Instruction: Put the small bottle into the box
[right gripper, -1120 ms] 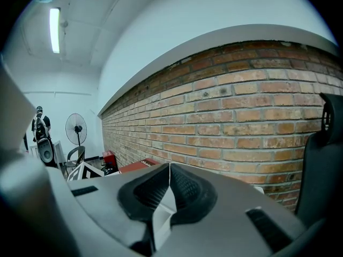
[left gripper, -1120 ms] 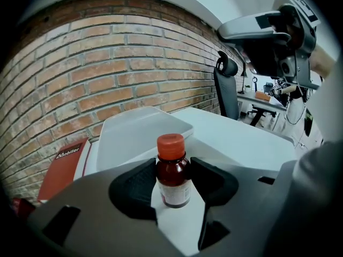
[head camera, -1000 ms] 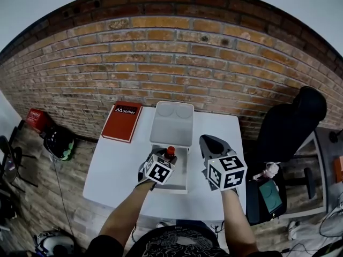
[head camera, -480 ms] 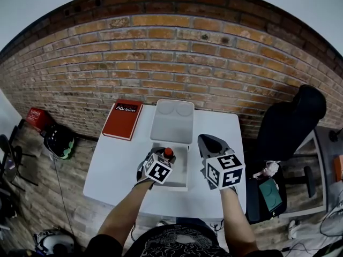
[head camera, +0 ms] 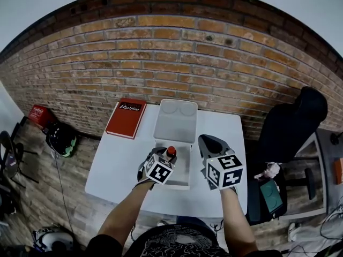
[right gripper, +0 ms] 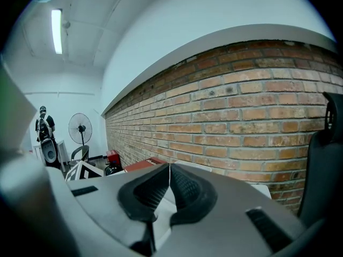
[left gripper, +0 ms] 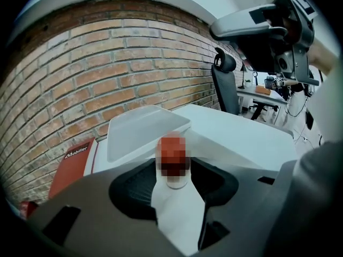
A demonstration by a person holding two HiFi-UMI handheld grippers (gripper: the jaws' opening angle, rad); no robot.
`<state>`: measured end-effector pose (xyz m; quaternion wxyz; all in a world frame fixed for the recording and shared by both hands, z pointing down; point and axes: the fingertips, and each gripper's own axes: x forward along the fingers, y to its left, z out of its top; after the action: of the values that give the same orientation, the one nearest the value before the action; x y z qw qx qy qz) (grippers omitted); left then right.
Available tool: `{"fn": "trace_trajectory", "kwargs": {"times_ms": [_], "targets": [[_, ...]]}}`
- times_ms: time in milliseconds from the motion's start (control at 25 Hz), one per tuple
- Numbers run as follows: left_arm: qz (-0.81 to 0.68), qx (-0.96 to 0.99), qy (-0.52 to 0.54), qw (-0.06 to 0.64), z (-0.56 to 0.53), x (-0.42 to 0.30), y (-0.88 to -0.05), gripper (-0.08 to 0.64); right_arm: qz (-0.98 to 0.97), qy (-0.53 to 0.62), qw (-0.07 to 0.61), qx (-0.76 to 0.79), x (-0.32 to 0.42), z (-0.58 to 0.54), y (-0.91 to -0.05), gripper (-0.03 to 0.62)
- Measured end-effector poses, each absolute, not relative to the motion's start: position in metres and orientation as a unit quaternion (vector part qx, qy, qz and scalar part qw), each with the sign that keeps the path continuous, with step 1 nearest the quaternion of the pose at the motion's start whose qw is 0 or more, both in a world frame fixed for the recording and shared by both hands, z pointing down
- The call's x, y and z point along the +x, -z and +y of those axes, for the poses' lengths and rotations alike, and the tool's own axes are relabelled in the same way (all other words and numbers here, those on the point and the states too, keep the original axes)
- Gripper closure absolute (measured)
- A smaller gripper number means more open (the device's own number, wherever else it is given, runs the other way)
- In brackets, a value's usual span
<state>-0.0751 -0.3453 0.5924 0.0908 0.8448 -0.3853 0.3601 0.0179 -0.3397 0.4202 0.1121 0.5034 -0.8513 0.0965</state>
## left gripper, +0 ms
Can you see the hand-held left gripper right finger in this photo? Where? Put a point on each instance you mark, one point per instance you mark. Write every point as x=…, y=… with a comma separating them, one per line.
x=249, y=197

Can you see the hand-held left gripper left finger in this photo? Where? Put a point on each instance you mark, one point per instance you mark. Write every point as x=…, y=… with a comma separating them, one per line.
x=101, y=231

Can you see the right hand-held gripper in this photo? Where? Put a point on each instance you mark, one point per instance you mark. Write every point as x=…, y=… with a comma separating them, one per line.
x=304, y=28

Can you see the red-capped white bottle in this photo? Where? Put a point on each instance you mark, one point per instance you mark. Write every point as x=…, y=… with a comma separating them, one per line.
x=179, y=213

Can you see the clear plastic lidded container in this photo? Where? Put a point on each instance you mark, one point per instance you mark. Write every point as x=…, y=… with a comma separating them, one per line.
x=139, y=132

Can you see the person's right forearm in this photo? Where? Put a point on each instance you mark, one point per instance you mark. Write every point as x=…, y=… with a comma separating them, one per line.
x=321, y=55

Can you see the brown wooden block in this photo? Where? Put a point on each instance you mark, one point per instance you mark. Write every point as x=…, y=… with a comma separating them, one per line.
x=262, y=90

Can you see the person's right hand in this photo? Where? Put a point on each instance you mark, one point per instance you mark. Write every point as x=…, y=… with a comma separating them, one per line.
x=290, y=31

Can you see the black desk lamp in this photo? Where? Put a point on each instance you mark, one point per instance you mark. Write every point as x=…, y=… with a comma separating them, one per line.
x=242, y=76

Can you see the black office chair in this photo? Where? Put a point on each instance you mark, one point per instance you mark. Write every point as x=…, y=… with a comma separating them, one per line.
x=226, y=90

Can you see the white table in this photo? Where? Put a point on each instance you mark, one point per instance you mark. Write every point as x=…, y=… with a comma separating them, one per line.
x=254, y=132

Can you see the red book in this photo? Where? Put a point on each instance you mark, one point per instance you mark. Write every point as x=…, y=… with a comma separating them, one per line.
x=72, y=165

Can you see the red plastic crate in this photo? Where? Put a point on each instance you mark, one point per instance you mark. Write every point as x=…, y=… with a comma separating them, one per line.
x=28, y=210

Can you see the dark desk with white frame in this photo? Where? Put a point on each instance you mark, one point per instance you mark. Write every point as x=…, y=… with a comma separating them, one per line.
x=265, y=98

